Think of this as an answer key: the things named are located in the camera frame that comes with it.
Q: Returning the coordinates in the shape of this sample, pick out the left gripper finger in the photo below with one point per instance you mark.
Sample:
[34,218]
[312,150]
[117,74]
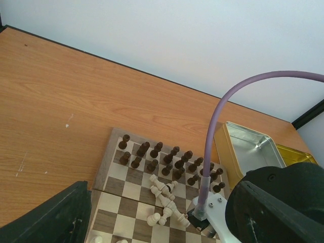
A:
[63,218]

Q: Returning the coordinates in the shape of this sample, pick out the white chess pawn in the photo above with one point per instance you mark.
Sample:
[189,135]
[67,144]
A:
[153,219]

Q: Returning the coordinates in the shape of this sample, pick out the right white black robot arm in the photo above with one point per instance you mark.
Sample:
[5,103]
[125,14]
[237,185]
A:
[272,204]

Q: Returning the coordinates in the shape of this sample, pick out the wooden chess board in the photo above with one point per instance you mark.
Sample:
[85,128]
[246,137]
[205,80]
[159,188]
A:
[122,199]

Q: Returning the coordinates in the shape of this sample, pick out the dark chess piece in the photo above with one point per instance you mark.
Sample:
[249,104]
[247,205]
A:
[143,149]
[124,142]
[218,187]
[214,174]

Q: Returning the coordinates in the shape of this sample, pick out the white chess piece lying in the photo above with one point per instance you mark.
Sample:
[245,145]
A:
[166,189]

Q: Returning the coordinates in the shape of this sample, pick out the silver open tin box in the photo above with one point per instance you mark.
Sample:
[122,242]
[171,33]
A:
[241,149]

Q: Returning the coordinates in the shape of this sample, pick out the gold tin lid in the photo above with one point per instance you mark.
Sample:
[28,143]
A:
[292,156]

